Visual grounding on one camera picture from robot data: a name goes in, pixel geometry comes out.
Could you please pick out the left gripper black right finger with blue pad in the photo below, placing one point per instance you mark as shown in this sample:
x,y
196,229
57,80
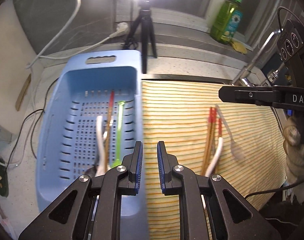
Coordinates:
x,y
210,207

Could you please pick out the red wooden chopstick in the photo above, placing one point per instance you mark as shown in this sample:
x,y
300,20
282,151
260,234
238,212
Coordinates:
x,y
203,171

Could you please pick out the green plastic spoon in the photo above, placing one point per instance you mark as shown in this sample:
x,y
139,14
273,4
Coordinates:
x,y
117,160

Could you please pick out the white ceramic spoon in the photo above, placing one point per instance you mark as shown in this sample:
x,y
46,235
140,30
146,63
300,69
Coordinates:
x,y
215,159
101,152

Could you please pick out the large steel spoon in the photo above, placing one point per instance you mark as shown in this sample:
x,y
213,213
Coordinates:
x,y
235,148

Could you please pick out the yellow striped cloth mat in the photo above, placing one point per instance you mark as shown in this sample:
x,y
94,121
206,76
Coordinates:
x,y
177,114

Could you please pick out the black camera module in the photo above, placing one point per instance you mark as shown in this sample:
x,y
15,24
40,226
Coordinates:
x,y
291,39

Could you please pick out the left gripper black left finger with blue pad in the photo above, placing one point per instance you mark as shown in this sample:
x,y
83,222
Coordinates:
x,y
90,206

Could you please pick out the hand in beige knit glove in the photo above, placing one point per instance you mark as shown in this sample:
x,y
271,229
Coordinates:
x,y
293,144

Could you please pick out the black camera tripod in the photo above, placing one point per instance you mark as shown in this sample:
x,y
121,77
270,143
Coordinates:
x,y
145,20

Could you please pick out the yellow sponge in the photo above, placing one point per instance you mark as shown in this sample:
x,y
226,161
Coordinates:
x,y
238,47

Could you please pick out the blue plastic basket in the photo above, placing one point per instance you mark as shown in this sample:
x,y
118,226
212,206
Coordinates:
x,y
67,144

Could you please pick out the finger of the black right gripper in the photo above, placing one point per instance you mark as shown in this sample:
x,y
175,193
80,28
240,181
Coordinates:
x,y
264,96

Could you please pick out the green dish soap bottle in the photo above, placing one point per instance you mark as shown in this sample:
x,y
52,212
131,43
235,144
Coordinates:
x,y
227,21

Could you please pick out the chrome kitchen faucet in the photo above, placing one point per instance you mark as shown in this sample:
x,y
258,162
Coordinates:
x,y
268,47

